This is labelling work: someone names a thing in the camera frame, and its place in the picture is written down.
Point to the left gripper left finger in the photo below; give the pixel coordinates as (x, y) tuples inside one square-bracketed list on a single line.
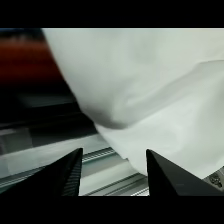
[(61, 176)]

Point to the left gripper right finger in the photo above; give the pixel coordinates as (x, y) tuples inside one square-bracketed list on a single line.
[(170, 180)]

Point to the white shirt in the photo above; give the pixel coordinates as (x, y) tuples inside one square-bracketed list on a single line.
[(160, 93)]

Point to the silver frame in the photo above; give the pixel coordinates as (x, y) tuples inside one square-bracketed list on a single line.
[(100, 173)]

